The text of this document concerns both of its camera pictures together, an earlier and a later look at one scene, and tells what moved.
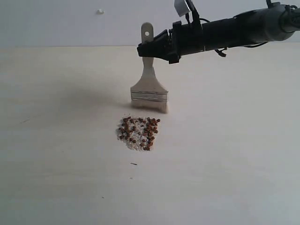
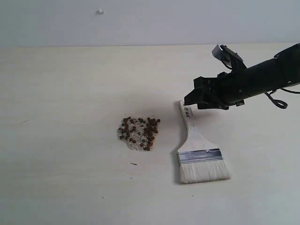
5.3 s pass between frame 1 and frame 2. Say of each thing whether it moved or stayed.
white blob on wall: stayed
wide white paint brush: moved
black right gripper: moved
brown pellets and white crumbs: stayed
